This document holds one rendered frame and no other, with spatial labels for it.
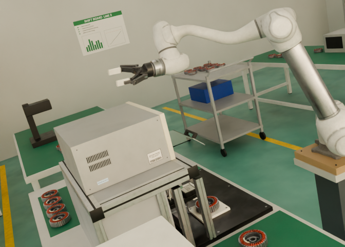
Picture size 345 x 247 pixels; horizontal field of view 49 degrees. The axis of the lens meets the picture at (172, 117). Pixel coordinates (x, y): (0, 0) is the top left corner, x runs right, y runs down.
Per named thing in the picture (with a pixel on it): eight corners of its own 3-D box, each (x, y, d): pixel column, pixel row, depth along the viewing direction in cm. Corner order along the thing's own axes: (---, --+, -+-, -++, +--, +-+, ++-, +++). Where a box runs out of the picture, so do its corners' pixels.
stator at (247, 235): (256, 232, 157) (255, 225, 156) (273, 245, 147) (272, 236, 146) (234, 244, 154) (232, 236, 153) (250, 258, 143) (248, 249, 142)
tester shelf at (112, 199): (139, 140, 209) (137, 132, 207) (199, 175, 148) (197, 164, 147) (61, 170, 192) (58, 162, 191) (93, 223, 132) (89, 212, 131)
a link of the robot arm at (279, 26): (360, 135, 188) (374, 153, 168) (328, 150, 194) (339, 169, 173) (285, 0, 174) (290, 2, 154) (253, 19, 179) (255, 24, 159)
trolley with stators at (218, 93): (223, 126, 530) (207, 55, 503) (270, 140, 440) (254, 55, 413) (186, 140, 508) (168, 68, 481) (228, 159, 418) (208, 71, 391)
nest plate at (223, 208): (213, 198, 188) (212, 196, 188) (230, 209, 175) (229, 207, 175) (187, 211, 183) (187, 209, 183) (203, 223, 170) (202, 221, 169)
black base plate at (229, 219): (202, 171, 227) (201, 168, 226) (273, 210, 170) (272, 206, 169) (131, 203, 210) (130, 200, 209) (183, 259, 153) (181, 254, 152)
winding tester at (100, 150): (139, 138, 197) (129, 100, 191) (175, 158, 158) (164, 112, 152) (66, 166, 182) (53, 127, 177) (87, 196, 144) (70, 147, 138)
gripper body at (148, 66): (148, 59, 197) (131, 62, 194) (154, 65, 191) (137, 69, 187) (149, 72, 201) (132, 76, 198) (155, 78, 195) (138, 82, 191)
